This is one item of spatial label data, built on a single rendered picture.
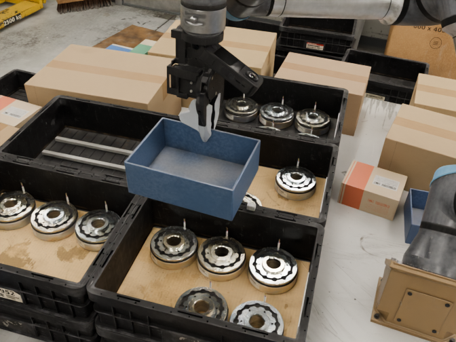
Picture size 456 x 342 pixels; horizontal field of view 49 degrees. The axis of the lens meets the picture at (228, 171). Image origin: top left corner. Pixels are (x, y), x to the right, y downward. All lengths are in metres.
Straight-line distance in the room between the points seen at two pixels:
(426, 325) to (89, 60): 1.27
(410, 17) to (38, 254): 0.92
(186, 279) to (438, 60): 3.06
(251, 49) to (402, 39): 2.16
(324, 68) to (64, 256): 1.10
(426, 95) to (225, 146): 0.96
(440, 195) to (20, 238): 0.92
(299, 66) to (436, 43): 2.14
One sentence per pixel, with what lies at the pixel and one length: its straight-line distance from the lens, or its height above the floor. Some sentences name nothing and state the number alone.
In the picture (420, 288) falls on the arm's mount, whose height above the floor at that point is 0.85.
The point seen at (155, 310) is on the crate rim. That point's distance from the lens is 0.91.
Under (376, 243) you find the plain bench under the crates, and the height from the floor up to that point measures 0.70.
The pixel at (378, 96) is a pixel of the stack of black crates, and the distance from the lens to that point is 2.41.
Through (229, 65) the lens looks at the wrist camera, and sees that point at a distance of 0.85.
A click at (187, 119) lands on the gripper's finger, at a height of 1.16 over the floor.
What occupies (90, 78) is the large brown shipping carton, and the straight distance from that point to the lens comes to 1.64.
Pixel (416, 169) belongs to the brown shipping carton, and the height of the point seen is 0.79.
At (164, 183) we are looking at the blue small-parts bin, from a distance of 0.86.
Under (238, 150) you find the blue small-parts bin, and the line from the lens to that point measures 0.94.
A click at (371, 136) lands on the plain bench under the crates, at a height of 0.70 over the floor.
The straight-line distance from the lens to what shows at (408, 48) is 3.84.
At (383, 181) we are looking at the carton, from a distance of 1.47.
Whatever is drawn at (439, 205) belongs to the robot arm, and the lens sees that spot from 1.13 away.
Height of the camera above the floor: 1.66
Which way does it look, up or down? 39 degrees down
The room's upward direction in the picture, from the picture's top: 2 degrees clockwise
